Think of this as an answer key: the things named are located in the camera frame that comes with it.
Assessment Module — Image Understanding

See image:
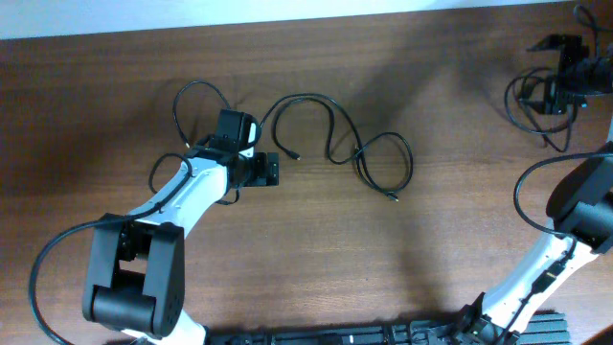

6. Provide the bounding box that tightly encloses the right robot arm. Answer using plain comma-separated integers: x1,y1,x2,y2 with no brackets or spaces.
410,34,612,344

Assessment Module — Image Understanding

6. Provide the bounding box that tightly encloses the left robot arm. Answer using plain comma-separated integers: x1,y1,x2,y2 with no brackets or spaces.
82,109,279,344

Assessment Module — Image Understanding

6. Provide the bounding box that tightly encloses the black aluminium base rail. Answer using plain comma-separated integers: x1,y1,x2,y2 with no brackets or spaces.
205,312,571,345

